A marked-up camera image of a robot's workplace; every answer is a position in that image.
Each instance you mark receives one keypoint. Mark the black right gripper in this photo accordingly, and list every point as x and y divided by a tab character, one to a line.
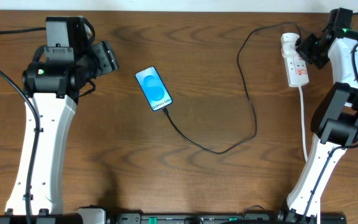
301	49

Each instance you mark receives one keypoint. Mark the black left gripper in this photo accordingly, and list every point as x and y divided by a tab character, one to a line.
105	58

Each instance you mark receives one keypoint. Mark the blue Galaxy smartphone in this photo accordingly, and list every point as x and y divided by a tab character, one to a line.
153	88

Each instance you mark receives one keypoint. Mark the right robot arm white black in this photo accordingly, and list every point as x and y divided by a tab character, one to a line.
335	122

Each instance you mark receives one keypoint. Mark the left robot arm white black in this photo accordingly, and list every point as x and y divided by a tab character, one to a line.
53	83

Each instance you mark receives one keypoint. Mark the white power strip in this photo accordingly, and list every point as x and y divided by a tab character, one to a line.
295	71

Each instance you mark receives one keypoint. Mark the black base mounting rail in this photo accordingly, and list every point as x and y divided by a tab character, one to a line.
136	218

